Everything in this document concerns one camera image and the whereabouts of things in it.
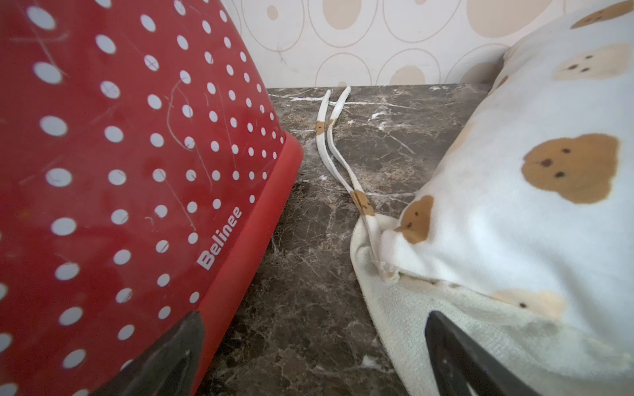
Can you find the white brown bear pillow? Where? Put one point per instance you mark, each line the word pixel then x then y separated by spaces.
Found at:
pixel 523 237

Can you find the red polka dot toaster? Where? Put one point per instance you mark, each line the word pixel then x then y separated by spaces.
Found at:
pixel 143 172

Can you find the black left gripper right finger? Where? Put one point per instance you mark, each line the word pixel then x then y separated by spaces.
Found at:
pixel 462 367

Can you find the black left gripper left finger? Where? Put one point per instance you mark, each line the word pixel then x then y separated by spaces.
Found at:
pixel 168 367

